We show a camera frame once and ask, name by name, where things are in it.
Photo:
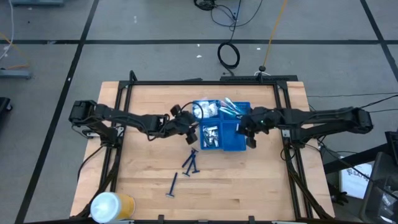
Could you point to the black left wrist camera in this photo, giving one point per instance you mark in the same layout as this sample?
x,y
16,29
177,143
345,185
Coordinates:
x,y
176,110

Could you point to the grey floor box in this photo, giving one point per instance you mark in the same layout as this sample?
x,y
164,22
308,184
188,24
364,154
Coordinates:
x,y
15,74

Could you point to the white printed box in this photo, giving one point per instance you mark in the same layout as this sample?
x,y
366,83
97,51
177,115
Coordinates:
x,y
354,183

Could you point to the black stand beam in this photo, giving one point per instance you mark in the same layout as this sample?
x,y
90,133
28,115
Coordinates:
x,y
351,160

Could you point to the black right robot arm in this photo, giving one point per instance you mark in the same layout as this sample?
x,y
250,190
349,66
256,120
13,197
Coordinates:
x,y
326,116

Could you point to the clear printed plastic packet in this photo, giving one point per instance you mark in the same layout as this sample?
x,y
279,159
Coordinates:
x,y
199,110

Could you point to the teal toothbrush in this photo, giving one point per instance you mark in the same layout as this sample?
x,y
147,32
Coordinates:
x,y
227,111

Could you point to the small silvery sachet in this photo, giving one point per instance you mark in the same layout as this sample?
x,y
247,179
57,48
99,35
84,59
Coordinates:
x,y
207,132
215,142
207,142

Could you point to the black table frame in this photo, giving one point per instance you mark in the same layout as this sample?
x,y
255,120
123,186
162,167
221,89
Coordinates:
x,y
202,82

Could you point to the clear plastic packaging bags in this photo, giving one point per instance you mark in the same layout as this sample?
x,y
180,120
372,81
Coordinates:
x,y
215,132
232,105

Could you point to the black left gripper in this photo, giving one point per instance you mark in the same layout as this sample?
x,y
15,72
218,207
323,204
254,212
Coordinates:
x,y
182,123

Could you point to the black floor object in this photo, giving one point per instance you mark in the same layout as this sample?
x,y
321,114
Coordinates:
x,y
3,104

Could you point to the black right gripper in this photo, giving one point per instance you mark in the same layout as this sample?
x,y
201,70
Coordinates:
x,y
253,123

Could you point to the yellow canister white lid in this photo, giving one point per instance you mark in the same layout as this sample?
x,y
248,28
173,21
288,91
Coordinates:
x,y
110,208

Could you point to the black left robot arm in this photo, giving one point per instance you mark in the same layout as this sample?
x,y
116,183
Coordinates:
x,y
124,116

